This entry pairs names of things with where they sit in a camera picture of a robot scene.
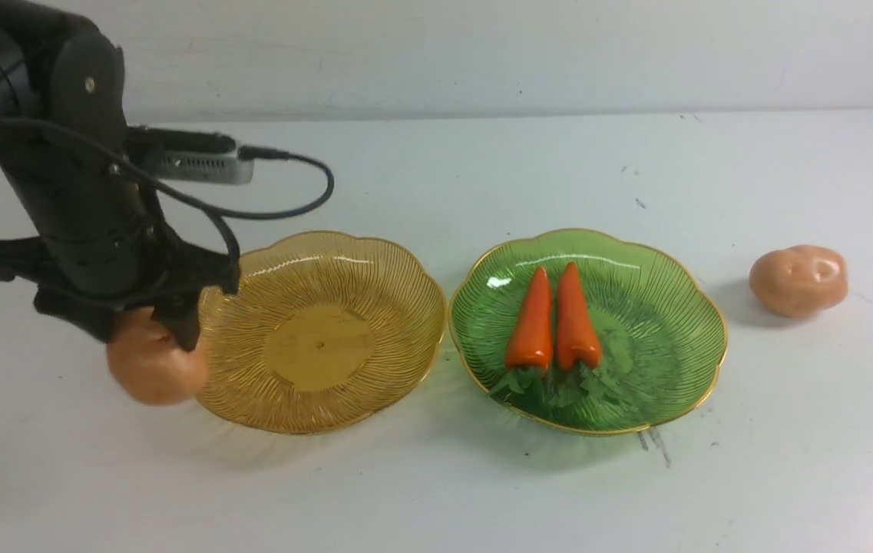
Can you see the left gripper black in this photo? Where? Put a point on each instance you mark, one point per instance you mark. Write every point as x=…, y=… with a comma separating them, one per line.
x=101, y=243

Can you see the tan toy potato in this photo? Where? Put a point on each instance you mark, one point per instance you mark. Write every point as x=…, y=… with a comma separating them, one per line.
x=146, y=361
x=800, y=282

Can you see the orange toy carrot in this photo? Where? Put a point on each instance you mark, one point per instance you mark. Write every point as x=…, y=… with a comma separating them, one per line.
x=530, y=349
x=578, y=349

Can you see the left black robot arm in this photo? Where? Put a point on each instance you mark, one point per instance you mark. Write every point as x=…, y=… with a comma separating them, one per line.
x=61, y=83

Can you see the amber plastic ribbed plate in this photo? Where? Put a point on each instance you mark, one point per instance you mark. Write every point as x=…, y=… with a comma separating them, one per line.
x=326, y=329

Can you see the green plastic ribbed plate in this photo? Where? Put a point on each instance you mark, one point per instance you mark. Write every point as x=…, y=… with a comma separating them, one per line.
x=663, y=339

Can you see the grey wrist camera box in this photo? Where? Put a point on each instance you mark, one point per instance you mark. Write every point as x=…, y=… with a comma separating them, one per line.
x=191, y=156

